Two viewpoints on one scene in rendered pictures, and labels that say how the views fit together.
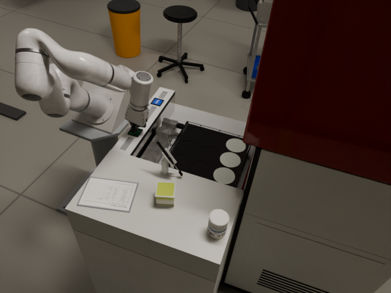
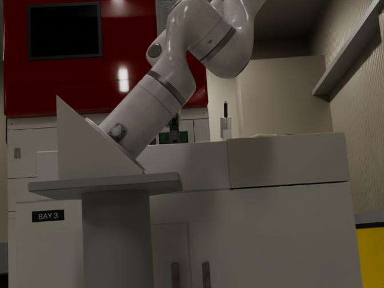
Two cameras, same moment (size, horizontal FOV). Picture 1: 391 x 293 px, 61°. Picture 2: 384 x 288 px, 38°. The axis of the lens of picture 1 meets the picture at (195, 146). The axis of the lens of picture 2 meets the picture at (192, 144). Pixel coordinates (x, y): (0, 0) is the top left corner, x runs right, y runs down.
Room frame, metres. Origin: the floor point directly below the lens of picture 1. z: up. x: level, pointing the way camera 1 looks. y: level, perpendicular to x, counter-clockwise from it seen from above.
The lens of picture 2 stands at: (1.66, 1.87, 0.66)
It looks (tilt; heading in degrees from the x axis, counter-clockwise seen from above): 10 degrees up; 251
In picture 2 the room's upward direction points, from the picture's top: 4 degrees counter-clockwise
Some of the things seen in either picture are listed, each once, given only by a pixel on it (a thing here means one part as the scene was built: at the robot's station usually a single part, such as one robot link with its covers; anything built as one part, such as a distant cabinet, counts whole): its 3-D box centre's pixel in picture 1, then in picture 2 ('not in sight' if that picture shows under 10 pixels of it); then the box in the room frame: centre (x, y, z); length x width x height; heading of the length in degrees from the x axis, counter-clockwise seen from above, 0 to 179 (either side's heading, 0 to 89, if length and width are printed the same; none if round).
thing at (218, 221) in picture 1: (217, 224); not in sight; (0.67, -0.10, 1.01); 0.07 x 0.07 x 0.10
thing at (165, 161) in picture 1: (169, 163); (226, 135); (0.93, 0.11, 1.03); 0.06 x 0.04 x 0.13; 74
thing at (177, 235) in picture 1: (158, 209); (270, 173); (0.79, 0.13, 0.89); 0.62 x 0.35 x 0.14; 74
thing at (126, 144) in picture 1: (146, 127); (134, 172); (1.30, 0.26, 0.89); 0.55 x 0.09 x 0.14; 164
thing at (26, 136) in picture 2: (266, 122); (110, 161); (1.26, -0.34, 1.02); 0.81 x 0.03 x 0.40; 164
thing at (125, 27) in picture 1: (125, 29); not in sight; (3.64, 0.91, 0.28); 0.37 x 0.36 x 0.57; 160
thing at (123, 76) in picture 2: (379, 40); (113, 67); (1.17, -0.64, 1.52); 0.81 x 0.75 x 0.60; 164
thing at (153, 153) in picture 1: (157, 146); not in sight; (1.19, 0.19, 0.87); 0.36 x 0.08 x 0.03; 164
